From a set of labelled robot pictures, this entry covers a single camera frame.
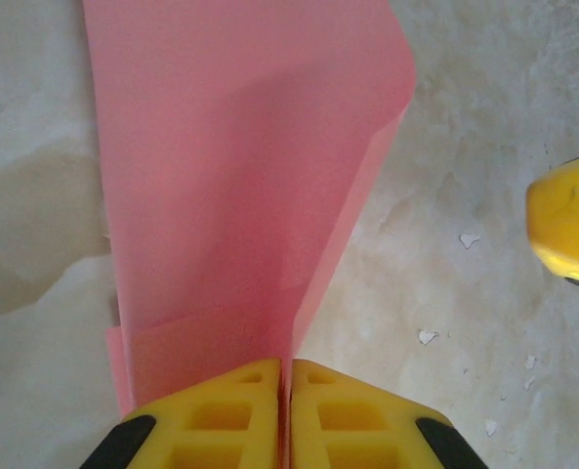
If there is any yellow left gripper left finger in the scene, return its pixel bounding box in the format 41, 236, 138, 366
91, 358, 284, 469

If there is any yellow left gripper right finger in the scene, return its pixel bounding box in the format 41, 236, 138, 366
288, 359, 485, 469

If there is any red cloth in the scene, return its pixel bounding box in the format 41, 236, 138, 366
80, 0, 418, 416

